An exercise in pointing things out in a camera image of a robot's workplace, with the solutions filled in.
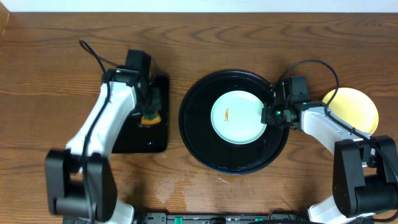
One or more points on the black round tray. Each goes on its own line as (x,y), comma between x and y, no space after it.
(202,141)

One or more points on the yellow green scrub sponge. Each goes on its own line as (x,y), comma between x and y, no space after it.
(151,119)

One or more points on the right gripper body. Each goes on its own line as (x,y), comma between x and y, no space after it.
(275,114)

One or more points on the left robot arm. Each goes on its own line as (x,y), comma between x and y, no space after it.
(80,183)

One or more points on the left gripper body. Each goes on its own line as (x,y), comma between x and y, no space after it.
(151,104)

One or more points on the black rectangular tray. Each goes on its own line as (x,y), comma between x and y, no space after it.
(135,137)

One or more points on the mint plate front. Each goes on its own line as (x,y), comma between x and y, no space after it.
(236,117)

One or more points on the yellow plate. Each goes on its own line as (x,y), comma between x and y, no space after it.
(356,108)

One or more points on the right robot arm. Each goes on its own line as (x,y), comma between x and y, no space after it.
(364,166)

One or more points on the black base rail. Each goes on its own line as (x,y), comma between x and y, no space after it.
(164,218)

